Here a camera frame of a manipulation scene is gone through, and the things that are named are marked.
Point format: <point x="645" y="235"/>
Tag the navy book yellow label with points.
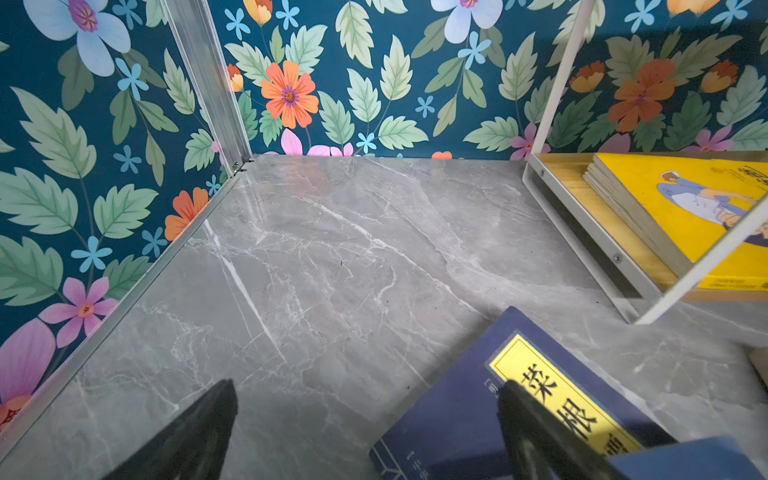
<point x="453" y="430"/>

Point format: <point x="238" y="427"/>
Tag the yellow book on lower shelf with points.
<point x="679" y="206"/>

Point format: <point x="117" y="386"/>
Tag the aluminium frame corner post left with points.
<point x="197" y="39"/>

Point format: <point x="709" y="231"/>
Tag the white metal wooden book shelf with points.
<point x="618" y="260"/>

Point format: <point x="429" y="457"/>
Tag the navy book Sunzi label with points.
<point x="711" y="458"/>

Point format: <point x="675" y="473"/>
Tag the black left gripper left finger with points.
<point x="192" y="446"/>

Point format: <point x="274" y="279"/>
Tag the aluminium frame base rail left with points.
<point x="52" y="387"/>

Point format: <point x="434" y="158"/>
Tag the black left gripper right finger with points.
<point x="539" y="446"/>

